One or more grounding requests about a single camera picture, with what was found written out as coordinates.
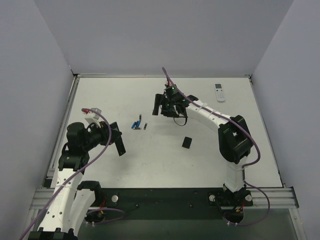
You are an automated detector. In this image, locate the black remote control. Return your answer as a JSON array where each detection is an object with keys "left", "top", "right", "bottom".
[{"left": 114, "top": 136, "right": 127, "bottom": 157}]

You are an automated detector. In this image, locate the black battery cover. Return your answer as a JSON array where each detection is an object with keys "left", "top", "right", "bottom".
[{"left": 182, "top": 136, "right": 193, "bottom": 149}]

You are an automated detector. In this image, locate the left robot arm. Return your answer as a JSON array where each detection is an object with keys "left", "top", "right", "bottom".
[{"left": 28, "top": 121, "right": 126, "bottom": 240}]

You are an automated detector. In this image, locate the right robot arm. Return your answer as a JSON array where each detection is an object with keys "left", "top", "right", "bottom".
[{"left": 152, "top": 84, "right": 253, "bottom": 193}]

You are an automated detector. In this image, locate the white remote control far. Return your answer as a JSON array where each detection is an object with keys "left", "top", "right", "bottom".
[{"left": 214, "top": 83, "right": 226, "bottom": 103}]

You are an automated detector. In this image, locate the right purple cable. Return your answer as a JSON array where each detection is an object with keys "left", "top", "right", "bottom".
[{"left": 161, "top": 66, "right": 271, "bottom": 227}]

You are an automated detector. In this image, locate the purple cable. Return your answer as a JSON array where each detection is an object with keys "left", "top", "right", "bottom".
[
  {"left": 161, "top": 66, "right": 271, "bottom": 227},
  {"left": 18, "top": 108, "right": 126, "bottom": 240}
]

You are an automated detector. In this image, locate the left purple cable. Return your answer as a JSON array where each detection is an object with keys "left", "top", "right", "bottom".
[{"left": 18, "top": 108, "right": 126, "bottom": 240}]

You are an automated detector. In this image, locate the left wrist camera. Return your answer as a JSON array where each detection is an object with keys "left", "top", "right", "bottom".
[{"left": 82, "top": 108, "right": 102, "bottom": 124}]

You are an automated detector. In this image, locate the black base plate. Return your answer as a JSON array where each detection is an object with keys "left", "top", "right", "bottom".
[{"left": 85, "top": 187, "right": 252, "bottom": 225}]

